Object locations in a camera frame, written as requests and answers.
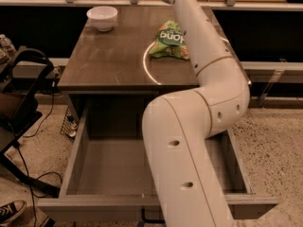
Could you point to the green chip bag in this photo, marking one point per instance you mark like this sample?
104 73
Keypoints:
169 42

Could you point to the open grey drawer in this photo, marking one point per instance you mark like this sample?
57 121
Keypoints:
108 176

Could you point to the grey cabinet with top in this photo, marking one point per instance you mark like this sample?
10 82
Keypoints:
117 61

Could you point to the clear plastic bottle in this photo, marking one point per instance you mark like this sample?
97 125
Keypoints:
7 45

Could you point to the black drawer handle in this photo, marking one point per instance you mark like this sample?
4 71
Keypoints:
151 216

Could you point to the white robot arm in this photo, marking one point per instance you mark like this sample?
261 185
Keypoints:
175 126

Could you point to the white bowl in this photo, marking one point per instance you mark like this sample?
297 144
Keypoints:
102 18

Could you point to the black white sneaker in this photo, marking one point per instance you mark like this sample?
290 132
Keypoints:
11 211

